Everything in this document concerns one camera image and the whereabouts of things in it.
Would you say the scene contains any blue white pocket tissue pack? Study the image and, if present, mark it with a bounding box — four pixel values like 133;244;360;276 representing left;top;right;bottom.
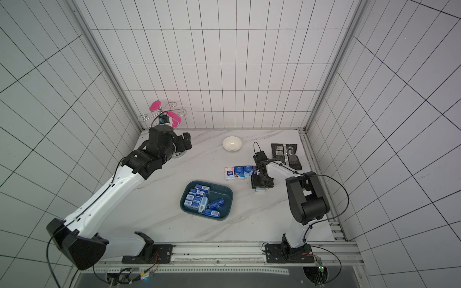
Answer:
243;166;254;178

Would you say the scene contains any dark blue Tempo tissue pack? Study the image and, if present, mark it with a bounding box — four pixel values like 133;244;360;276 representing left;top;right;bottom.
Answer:
208;198;225;210

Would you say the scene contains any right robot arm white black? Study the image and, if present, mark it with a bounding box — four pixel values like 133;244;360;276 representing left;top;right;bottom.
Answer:
251;159;330;255

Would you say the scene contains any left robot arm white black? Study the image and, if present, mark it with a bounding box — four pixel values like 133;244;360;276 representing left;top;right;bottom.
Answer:
46;125;192;270

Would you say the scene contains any teal storage tray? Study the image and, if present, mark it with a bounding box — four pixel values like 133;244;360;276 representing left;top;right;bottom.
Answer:
180;180;234;221

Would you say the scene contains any pink cup lower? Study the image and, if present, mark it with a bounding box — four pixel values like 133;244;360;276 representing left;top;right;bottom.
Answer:
168;111;181;128

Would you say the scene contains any pink cup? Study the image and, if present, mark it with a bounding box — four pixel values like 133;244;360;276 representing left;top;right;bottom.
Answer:
150;100;163;112
168;111;181;128

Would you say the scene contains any chrome cup holder stand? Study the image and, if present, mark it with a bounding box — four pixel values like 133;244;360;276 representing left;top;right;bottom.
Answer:
138;102;187;154

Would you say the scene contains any pink cup upper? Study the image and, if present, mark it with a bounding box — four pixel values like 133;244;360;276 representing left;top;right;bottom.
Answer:
150;100;163;112

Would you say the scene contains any black snack bag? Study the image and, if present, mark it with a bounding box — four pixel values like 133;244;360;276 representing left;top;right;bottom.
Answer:
271;144;302;170

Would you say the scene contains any white bowl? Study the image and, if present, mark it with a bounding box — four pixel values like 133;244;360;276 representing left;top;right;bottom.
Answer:
222;136;243;152

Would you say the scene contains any blue tissue pack front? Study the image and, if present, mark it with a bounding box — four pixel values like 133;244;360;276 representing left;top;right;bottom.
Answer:
203;209;220;218

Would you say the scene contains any light blue tissue pack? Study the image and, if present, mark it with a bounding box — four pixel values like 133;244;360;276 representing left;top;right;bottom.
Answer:
198;197;208;214

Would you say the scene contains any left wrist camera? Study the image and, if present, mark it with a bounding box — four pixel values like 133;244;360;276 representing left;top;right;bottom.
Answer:
158;114;171;126

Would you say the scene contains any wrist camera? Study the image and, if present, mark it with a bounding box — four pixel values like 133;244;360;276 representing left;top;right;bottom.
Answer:
158;114;171;126
253;151;268;166

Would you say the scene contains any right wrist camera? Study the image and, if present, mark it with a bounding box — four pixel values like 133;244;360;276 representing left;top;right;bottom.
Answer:
253;151;268;166

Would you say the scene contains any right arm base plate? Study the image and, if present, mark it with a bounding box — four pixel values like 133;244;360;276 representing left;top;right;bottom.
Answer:
262;242;315;264

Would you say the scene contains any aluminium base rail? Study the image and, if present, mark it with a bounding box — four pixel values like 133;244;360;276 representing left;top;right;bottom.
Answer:
85;242;364;276

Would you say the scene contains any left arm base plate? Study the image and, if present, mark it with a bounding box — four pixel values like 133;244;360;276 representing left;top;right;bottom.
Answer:
122;244;174;265

